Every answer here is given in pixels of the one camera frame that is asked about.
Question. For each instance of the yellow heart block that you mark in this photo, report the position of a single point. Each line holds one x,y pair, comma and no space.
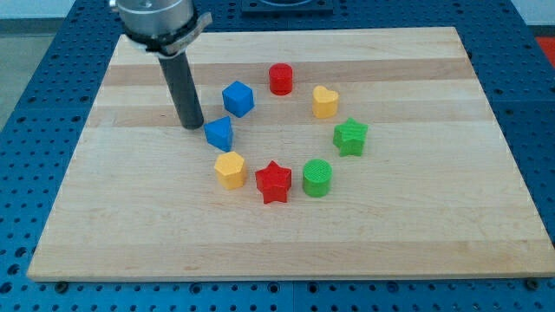
324,102

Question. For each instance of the green star block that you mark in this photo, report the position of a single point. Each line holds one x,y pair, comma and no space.
350,137

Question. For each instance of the blue cube block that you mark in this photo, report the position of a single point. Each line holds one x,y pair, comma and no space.
238,99

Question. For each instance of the yellow hexagon block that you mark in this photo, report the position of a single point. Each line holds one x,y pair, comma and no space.
231,170

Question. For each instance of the blue triangle block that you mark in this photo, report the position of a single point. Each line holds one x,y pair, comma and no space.
219,133

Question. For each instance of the red cylinder block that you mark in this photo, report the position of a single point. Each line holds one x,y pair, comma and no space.
281,78

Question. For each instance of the green cylinder block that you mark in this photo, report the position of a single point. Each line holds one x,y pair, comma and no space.
317,175

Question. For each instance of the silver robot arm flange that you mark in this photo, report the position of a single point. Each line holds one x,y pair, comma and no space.
164,28

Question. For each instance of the light wooden board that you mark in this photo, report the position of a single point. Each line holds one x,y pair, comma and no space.
436,193

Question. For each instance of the red star block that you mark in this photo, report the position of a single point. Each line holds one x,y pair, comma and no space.
274,182

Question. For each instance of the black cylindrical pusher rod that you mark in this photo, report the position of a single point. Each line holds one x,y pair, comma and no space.
180,82

